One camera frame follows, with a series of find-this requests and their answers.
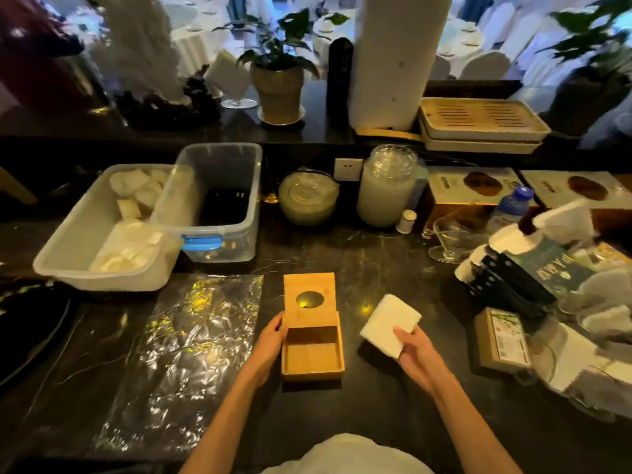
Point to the tall wrapped stack of cups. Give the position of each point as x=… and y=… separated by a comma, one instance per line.
x=385, y=197

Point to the person's left hand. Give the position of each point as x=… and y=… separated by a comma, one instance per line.
x=269, y=347

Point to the pile of rolled white towels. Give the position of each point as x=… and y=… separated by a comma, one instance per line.
x=131, y=185

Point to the round white dining table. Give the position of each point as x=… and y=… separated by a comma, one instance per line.
x=197, y=39
x=459, y=44

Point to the white saucer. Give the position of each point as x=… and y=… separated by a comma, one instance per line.
x=266, y=121

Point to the clear bag of white items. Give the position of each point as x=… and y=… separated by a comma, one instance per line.
x=592, y=340

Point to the black ornament base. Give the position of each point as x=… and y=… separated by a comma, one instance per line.
x=163, y=113

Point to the small clear glass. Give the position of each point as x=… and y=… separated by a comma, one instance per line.
x=428, y=233

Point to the silver metal bucket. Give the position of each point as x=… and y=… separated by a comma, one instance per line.
x=86, y=78

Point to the person's white shirt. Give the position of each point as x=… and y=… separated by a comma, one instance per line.
x=345, y=456

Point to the wrapped stack of round lids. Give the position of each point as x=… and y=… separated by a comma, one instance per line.
x=308, y=202

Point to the group of white covered chairs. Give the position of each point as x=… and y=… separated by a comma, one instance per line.
x=513, y=34

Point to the wooden tissue box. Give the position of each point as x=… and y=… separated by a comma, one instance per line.
x=311, y=357

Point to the black tray with fringed cloth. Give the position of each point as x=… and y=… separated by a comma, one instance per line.
x=29, y=330

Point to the clear stemmed glass dish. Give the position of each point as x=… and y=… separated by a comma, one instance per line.
x=456, y=241

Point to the leafy plant in dark pot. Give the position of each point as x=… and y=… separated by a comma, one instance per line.
x=587, y=93

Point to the black flat tray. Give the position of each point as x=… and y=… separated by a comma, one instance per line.
x=469, y=88

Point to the small labelled cardboard box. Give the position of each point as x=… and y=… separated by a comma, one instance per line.
x=501, y=340

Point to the clear plastic bag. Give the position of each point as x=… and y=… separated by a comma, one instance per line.
x=182, y=350

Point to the small white bottle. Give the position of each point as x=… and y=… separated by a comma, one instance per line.
x=406, y=223

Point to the tea box with brown print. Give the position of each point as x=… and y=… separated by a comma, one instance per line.
x=582, y=187
x=474, y=185

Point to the white napkin in stemmed glass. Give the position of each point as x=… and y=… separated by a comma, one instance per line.
x=228, y=73

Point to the black cylinder device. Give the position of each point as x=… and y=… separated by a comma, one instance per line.
x=339, y=78

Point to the white wall socket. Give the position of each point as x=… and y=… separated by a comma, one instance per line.
x=348, y=169

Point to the person's right hand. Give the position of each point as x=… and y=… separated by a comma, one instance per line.
x=419, y=360

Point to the wooden stand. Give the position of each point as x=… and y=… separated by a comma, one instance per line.
x=15, y=187

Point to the pale coral ornament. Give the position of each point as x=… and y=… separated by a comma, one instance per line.
x=138, y=49

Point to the white napkins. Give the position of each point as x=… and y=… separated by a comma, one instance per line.
x=385, y=323

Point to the person's right forearm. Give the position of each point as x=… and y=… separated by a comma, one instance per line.
x=474, y=429

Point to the stack of black chopsticks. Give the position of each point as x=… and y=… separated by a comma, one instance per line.
x=224, y=207

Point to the person's left forearm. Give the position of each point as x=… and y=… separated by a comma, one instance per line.
x=222, y=429

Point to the white plastic bin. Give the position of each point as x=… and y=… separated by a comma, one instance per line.
x=69, y=241

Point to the clear bin with blue latch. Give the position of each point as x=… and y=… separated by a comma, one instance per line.
x=222, y=162

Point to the stacked wooden tea trays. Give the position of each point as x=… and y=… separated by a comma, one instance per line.
x=484, y=120

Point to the green plant in tan pot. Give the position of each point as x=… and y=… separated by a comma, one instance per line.
x=279, y=93

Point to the yellow wooden board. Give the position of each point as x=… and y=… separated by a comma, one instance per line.
x=390, y=134

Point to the large white paper roll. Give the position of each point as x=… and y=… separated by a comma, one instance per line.
x=395, y=64

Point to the water bottle with blue cap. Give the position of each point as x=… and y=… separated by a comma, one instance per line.
x=511, y=209

